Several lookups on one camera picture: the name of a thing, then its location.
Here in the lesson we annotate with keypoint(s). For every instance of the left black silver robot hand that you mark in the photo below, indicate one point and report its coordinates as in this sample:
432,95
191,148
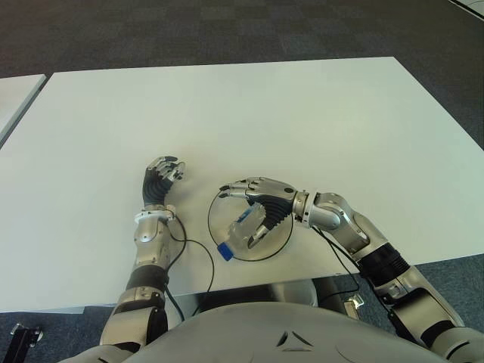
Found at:
155,189

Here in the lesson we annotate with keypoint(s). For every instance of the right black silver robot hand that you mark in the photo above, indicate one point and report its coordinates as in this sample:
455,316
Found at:
278,206

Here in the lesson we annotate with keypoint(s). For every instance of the clear bottle with blue cap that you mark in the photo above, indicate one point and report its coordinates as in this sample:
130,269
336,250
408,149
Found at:
238,232

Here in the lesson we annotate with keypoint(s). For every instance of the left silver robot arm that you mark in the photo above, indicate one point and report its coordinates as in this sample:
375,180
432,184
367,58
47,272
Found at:
145,234

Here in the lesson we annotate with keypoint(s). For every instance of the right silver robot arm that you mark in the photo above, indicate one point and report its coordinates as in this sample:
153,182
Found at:
340,215

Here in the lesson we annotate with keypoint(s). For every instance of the white plate with black rim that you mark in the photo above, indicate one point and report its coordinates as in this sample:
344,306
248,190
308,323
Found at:
276,242

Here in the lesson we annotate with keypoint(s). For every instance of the grey robot leg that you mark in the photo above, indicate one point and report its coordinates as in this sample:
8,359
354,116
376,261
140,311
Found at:
298,294

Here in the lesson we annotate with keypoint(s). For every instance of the grey robot torso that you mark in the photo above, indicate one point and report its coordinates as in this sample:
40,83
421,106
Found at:
264,332

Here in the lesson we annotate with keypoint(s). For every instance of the neighbouring white table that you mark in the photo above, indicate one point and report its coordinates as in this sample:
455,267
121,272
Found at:
15,98

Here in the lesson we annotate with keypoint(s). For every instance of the black wheeled stand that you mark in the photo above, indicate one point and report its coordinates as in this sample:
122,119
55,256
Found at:
24,336

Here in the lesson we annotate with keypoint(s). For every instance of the white furniture edge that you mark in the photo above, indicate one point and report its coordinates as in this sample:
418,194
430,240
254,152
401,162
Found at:
472,4

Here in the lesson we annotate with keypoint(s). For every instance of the small metal bracket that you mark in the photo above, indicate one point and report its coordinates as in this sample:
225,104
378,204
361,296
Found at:
353,306

